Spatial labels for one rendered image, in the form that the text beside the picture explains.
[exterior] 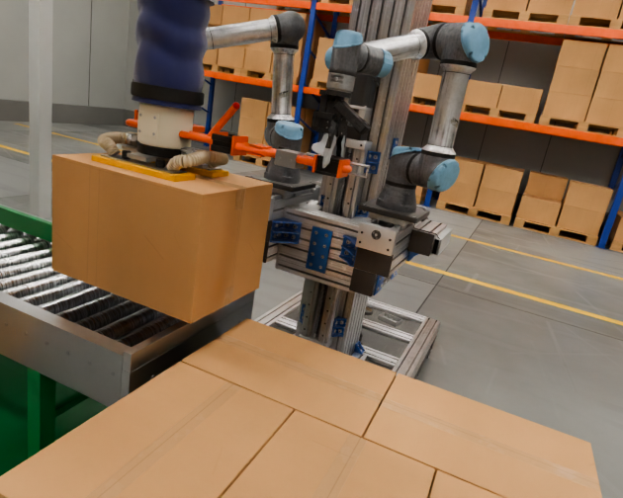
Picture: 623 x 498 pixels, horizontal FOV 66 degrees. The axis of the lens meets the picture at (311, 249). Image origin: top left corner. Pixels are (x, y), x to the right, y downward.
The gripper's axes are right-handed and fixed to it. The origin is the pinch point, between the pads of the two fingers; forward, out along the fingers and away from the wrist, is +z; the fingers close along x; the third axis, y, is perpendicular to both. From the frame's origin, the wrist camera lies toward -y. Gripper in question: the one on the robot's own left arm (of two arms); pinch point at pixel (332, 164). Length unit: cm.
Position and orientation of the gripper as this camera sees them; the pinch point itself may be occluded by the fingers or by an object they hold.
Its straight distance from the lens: 140.1
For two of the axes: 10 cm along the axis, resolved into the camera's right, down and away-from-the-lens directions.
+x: -4.1, 2.0, -8.9
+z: -1.7, 9.4, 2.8
